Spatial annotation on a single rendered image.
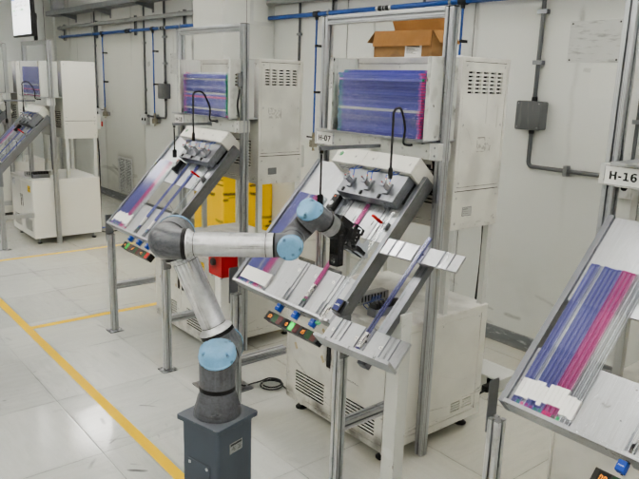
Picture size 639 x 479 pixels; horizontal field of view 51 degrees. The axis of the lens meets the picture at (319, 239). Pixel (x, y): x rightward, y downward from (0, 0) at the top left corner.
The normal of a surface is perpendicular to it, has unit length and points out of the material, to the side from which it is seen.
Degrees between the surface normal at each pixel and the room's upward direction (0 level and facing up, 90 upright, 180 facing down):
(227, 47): 90
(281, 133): 90
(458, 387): 90
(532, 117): 90
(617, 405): 45
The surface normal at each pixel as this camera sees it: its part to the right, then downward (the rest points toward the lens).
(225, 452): 0.80, 0.16
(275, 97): 0.63, 0.20
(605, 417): -0.52, -0.61
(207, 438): -0.60, 0.17
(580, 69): -0.78, 0.12
